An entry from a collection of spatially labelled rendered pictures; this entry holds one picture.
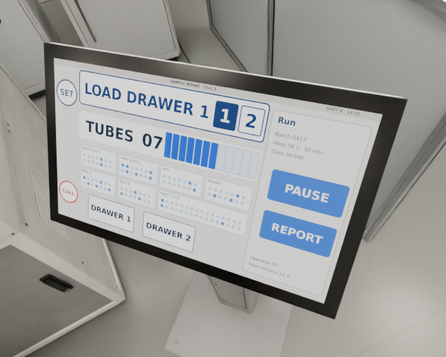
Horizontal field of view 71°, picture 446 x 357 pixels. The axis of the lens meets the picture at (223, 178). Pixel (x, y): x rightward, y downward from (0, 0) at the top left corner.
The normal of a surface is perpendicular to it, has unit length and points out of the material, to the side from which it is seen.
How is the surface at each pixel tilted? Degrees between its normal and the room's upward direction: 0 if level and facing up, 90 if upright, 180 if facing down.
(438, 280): 0
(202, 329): 3
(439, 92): 90
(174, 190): 50
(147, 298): 0
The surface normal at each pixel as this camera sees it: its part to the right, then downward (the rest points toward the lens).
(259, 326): -0.02, -0.52
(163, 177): -0.33, 0.26
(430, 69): -0.92, 0.37
